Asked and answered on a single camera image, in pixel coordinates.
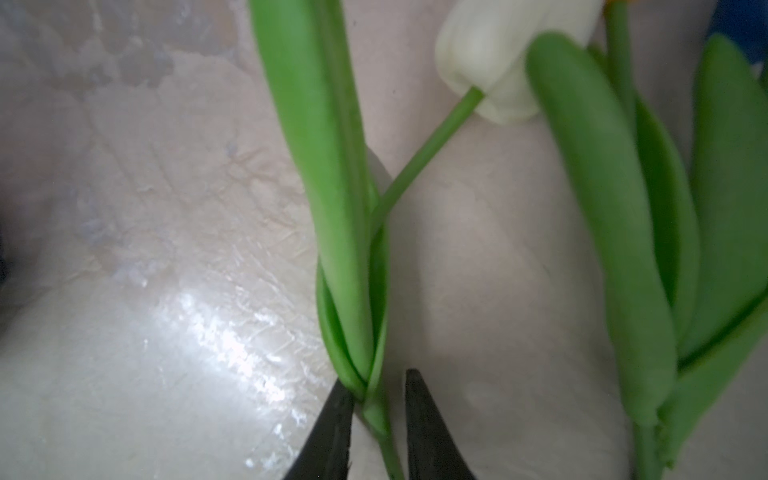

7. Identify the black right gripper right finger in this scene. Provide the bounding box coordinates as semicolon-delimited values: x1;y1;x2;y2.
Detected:
405;368;476;480

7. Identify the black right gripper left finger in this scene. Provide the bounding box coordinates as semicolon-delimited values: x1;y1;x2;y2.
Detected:
284;380;355;480

